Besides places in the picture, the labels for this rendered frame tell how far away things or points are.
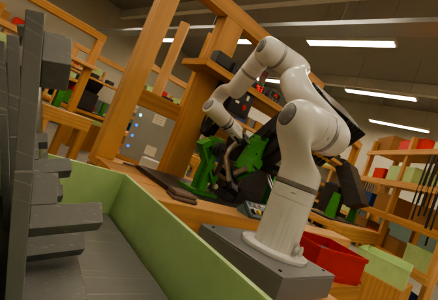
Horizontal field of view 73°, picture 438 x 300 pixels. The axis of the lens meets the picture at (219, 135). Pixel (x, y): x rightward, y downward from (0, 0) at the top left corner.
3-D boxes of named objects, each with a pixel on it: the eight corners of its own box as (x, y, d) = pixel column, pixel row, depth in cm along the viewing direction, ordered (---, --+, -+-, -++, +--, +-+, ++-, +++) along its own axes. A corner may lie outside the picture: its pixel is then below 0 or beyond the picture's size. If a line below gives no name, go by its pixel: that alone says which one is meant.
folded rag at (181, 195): (188, 198, 113) (191, 191, 113) (197, 206, 106) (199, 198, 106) (165, 192, 108) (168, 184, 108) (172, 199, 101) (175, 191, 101)
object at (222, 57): (234, 74, 170) (238, 62, 170) (216, 61, 160) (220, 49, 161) (226, 73, 175) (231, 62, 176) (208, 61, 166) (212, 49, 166)
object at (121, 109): (277, 206, 233) (321, 94, 238) (95, 155, 138) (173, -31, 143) (269, 202, 240) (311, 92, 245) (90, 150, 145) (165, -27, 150)
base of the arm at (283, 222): (316, 265, 84) (337, 203, 85) (288, 269, 70) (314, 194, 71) (262, 235, 96) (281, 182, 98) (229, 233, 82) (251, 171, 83)
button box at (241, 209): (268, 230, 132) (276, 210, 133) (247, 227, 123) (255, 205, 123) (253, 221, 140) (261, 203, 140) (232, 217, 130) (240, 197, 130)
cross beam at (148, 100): (276, 164, 236) (280, 154, 236) (131, 101, 152) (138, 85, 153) (271, 162, 239) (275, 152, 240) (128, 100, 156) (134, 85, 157)
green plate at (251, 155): (256, 179, 154) (275, 146, 158) (248, 171, 149) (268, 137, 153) (241, 172, 163) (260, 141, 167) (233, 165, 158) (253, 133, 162)
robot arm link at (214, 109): (216, 117, 154) (218, 129, 148) (200, 102, 146) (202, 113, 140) (229, 109, 152) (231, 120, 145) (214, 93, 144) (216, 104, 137)
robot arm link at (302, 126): (325, 199, 82) (352, 119, 83) (276, 180, 73) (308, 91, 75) (295, 187, 92) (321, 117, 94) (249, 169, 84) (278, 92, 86)
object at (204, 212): (343, 263, 186) (352, 240, 187) (134, 244, 91) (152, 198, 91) (324, 252, 197) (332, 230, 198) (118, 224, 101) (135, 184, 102)
